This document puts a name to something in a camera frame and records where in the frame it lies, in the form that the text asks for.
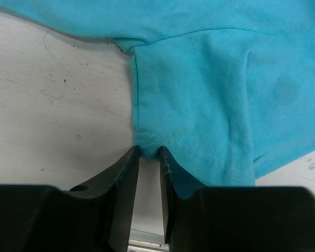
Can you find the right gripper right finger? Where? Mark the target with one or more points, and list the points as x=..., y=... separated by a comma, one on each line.
x=201, y=218

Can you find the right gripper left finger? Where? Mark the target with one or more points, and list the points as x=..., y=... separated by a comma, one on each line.
x=95, y=215

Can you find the teal t shirt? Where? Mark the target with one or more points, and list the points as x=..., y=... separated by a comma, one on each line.
x=227, y=86

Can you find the aluminium rail frame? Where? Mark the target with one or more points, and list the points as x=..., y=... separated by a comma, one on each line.
x=144, y=241

